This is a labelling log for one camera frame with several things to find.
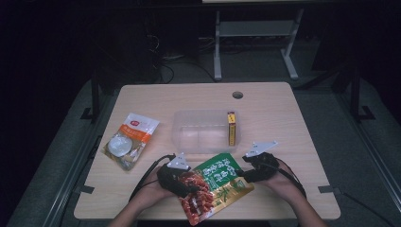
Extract white metal stand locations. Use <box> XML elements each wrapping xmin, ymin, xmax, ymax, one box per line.
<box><xmin>213</xmin><ymin>9</ymin><xmax>305</xmax><ymax>81</ymax></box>

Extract red yellow box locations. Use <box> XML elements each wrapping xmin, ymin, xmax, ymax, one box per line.
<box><xmin>227</xmin><ymin>111</ymin><xmax>237</xmax><ymax>147</ymax></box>

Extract person's right hand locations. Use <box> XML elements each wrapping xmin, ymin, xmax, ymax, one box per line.
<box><xmin>260</xmin><ymin>159</ymin><xmax>301</xmax><ymax>203</ymax></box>

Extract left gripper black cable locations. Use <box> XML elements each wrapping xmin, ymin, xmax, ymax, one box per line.
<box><xmin>128</xmin><ymin>153</ymin><xmax>177</xmax><ymax>202</ymax></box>

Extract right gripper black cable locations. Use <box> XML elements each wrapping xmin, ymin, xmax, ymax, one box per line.
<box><xmin>268</xmin><ymin>157</ymin><xmax>307</xmax><ymax>200</ymax></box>

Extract person's left hand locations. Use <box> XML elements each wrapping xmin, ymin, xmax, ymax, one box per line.
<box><xmin>142</xmin><ymin>166</ymin><xmax>178</xmax><ymax>203</ymax></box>

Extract black metal stand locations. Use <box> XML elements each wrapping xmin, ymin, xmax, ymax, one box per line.
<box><xmin>79</xmin><ymin>67</ymin><xmax>102</xmax><ymax>124</ymax></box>
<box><xmin>349</xmin><ymin>66</ymin><xmax>376</xmax><ymax>123</ymax></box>

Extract white orange food packet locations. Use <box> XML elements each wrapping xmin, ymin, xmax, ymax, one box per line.
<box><xmin>101</xmin><ymin>113</ymin><xmax>161</xmax><ymax>172</ymax></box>

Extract clear plastic container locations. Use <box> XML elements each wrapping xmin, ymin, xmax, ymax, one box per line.
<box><xmin>170</xmin><ymin>109</ymin><xmax>242</xmax><ymax>155</ymax></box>

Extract grey table bracket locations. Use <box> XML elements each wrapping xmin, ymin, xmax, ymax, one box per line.
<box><xmin>75</xmin><ymin>184</ymin><xmax>96</xmax><ymax>195</ymax></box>
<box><xmin>317</xmin><ymin>185</ymin><xmax>342</xmax><ymax>195</ymax></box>

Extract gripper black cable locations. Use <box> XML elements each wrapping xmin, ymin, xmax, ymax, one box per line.
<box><xmin>128</xmin><ymin>153</ymin><xmax>177</xmax><ymax>202</ymax></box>
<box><xmin>268</xmin><ymin>157</ymin><xmax>307</xmax><ymax>200</ymax></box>

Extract thin black floor cable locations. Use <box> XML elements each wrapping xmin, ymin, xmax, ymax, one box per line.
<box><xmin>340</xmin><ymin>190</ymin><xmax>396</xmax><ymax>227</ymax></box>

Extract black floor cables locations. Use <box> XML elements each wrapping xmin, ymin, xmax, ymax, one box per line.
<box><xmin>146</xmin><ymin>31</ymin><xmax>218</xmax><ymax>85</ymax></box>

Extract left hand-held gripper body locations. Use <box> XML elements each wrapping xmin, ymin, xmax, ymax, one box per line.
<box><xmin>156</xmin><ymin>152</ymin><xmax>194</xmax><ymax>199</ymax></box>

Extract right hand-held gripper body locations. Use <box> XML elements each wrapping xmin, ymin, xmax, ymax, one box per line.
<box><xmin>243</xmin><ymin>140</ymin><xmax>280</xmax><ymax>184</ymax></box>

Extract green snack packet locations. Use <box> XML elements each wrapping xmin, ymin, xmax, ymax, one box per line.
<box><xmin>177</xmin><ymin>152</ymin><xmax>255</xmax><ymax>227</ymax></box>

